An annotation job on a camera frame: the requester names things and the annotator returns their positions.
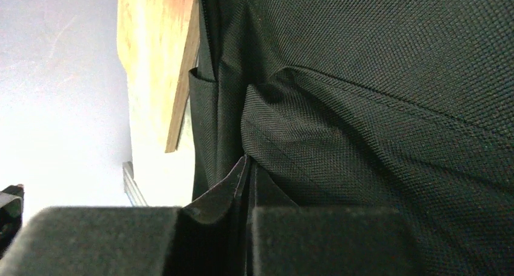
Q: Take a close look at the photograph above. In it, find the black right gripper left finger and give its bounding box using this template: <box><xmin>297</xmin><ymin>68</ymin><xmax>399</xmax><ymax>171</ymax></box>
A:
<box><xmin>1</xmin><ymin>207</ymin><xmax>178</xmax><ymax>276</ymax></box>

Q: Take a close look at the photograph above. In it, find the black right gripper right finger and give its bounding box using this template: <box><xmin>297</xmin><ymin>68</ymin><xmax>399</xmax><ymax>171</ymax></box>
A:
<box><xmin>252</xmin><ymin>207</ymin><xmax>422</xmax><ymax>275</ymax></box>

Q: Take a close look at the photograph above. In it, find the brown wooden board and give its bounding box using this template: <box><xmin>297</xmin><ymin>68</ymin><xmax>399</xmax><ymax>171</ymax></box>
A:
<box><xmin>117</xmin><ymin>0</ymin><xmax>199</xmax><ymax>153</ymax></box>

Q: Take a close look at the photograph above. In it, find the black student backpack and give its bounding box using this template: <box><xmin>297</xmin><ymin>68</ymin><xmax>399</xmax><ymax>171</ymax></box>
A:
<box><xmin>164</xmin><ymin>0</ymin><xmax>513</xmax><ymax>275</ymax></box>

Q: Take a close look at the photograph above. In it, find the aluminium table edge rail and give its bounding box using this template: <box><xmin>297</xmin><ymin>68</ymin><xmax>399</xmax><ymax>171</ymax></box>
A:
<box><xmin>122</xmin><ymin>161</ymin><xmax>148</xmax><ymax>207</ymax></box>

